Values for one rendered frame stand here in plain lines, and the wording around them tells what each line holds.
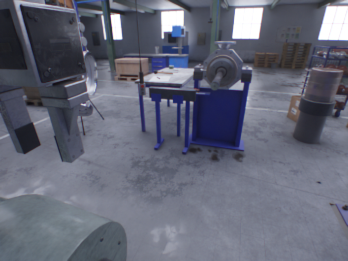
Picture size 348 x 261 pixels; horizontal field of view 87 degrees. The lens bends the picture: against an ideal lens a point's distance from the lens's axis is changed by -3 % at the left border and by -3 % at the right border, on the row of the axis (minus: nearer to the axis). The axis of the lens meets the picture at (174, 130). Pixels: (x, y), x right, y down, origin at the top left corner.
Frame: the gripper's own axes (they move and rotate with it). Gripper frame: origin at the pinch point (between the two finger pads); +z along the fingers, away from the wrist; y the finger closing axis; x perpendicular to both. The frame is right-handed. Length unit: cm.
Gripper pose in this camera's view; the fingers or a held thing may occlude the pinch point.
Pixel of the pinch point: (46, 141)
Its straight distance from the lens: 56.7
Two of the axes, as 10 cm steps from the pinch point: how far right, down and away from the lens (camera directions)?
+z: 0.1, 9.0, 4.4
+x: 2.6, -4.2, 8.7
